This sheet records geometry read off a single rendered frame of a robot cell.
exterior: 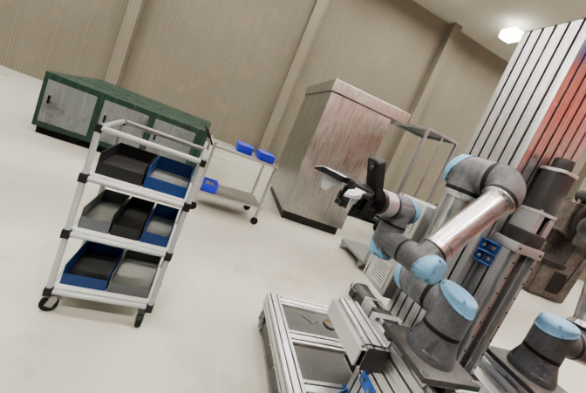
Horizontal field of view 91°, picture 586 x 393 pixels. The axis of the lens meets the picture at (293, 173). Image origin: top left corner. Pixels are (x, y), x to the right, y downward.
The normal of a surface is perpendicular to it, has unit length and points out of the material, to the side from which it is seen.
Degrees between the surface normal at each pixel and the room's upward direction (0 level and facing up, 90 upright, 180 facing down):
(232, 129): 90
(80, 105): 90
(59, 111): 90
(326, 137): 90
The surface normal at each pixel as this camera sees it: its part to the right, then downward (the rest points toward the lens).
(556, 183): -0.48, -0.07
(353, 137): 0.18, 0.22
